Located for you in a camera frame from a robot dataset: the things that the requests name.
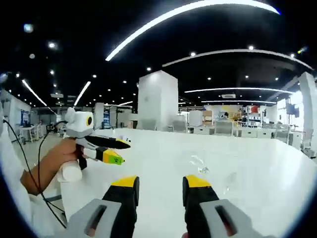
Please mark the narrow white pillar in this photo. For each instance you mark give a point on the narrow white pillar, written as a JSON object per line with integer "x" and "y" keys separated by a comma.
{"x": 308, "y": 104}

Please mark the recessed ceiling spotlights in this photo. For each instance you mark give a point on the recessed ceiling spotlights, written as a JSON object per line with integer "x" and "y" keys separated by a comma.
{"x": 250, "y": 47}

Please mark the ceiling air conditioner vent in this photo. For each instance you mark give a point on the ceiling air conditioner vent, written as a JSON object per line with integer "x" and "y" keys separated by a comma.
{"x": 228, "y": 95}

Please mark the wide white pillar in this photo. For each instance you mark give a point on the wide white pillar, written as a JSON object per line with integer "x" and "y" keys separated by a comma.
{"x": 157, "y": 99}

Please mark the black screen on stand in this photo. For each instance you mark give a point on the black screen on stand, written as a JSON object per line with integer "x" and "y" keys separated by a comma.
{"x": 292, "y": 109}

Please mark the shelves with colourful boxes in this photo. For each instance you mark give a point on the shelves with colourful boxes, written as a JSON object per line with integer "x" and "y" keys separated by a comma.
{"x": 232, "y": 114}

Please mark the person's left hand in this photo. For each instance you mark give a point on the person's left hand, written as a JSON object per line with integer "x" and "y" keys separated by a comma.
{"x": 64, "y": 153}

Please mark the row of white cabinets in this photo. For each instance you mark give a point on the row of white cabinets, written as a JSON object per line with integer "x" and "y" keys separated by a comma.
{"x": 247, "y": 132}

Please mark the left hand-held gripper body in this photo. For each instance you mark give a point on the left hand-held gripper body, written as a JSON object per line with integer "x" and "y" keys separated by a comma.
{"x": 78, "y": 124}

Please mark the white device with black dots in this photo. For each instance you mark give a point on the white device with black dots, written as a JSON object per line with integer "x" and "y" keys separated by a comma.
{"x": 122, "y": 137}

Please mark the long curved ceiling light strip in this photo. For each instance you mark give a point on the long curved ceiling light strip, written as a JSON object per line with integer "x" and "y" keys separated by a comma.
{"x": 116, "y": 50}

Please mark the white table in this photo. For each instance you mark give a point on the white table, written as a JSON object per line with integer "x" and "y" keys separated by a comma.
{"x": 161, "y": 153}

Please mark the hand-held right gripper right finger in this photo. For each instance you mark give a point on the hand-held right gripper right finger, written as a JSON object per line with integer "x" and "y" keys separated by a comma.
{"x": 198, "y": 213}

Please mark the person's white shirt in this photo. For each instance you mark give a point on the person's white shirt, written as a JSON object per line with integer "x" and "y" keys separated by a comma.
{"x": 10, "y": 161}

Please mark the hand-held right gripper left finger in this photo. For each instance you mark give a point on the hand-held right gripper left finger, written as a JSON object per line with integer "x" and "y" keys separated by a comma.
{"x": 123, "y": 213}

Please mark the clear stemmed glass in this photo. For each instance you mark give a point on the clear stemmed glass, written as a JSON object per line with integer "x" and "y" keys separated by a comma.
{"x": 198, "y": 163}

